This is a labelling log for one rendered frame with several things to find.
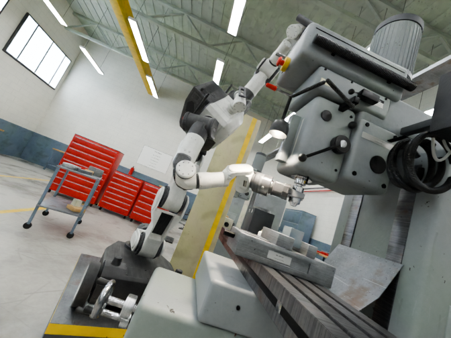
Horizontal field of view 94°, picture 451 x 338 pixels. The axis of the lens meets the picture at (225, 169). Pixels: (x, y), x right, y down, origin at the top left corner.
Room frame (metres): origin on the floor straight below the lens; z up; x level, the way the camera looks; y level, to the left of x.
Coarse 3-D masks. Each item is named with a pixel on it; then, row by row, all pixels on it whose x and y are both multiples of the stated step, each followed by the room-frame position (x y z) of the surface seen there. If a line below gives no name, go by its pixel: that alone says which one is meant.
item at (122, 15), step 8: (112, 0) 4.51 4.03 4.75; (120, 0) 4.55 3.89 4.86; (120, 8) 4.68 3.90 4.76; (128, 8) 4.94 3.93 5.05; (120, 16) 4.95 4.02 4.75; (128, 16) 5.10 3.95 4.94; (120, 24) 5.27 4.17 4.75; (128, 24) 5.26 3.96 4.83; (128, 32) 5.48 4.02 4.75; (128, 40) 5.85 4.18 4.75; (136, 48) 6.20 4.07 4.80; (136, 56) 6.57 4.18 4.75; (136, 64) 7.10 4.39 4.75; (144, 64) 7.19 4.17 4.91; (144, 72) 7.48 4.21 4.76; (144, 80) 8.14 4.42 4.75
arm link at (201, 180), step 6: (198, 174) 0.86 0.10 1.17; (204, 174) 0.85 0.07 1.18; (210, 174) 0.86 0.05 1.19; (216, 174) 0.87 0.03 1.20; (222, 174) 0.87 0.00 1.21; (180, 180) 0.85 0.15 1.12; (186, 180) 0.83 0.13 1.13; (192, 180) 0.84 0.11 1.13; (198, 180) 0.85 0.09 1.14; (204, 180) 0.85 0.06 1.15; (210, 180) 0.85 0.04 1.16; (216, 180) 0.86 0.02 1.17; (222, 180) 0.87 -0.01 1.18; (180, 186) 0.91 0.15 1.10; (186, 186) 0.86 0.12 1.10; (192, 186) 0.85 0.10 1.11; (198, 186) 0.86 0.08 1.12; (204, 186) 0.86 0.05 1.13; (210, 186) 0.87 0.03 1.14; (216, 186) 0.88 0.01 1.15; (222, 186) 0.89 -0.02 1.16
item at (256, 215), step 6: (252, 210) 1.24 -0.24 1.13; (258, 210) 1.19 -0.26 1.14; (264, 210) 1.20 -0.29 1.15; (246, 216) 1.38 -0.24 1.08; (252, 216) 1.19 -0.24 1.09; (258, 216) 1.19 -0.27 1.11; (264, 216) 1.19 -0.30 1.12; (270, 216) 1.19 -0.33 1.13; (246, 222) 1.30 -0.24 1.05; (252, 222) 1.19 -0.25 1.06; (258, 222) 1.19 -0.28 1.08; (264, 222) 1.19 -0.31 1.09; (270, 222) 1.19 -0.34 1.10; (246, 228) 1.23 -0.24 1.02; (252, 228) 1.19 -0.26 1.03; (258, 228) 1.19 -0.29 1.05; (270, 228) 1.19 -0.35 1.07
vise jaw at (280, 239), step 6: (264, 228) 0.83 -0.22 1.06; (264, 234) 0.81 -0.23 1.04; (270, 234) 0.76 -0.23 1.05; (276, 234) 0.72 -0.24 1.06; (282, 234) 0.70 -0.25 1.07; (270, 240) 0.74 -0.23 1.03; (276, 240) 0.70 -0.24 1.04; (282, 240) 0.70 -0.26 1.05; (288, 240) 0.70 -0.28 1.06; (294, 240) 0.70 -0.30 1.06; (282, 246) 0.70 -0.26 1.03; (288, 246) 0.70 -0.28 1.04
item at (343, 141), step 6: (336, 138) 0.72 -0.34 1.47; (342, 138) 0.72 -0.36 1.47; (330, 144) 0.74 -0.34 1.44; (336, 144) 0.72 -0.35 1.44; (342, 144) 0.72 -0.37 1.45; (348, 144) 0.72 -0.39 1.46; (318, 150) 0.72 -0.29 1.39; (324, 150) 0.71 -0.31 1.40; (336, 150) 0.73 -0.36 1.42; (342, 150) 0.72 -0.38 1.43; (348, 150) 0.73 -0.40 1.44; (300, 156) 0.70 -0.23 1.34; (306, 156) 0.70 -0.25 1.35
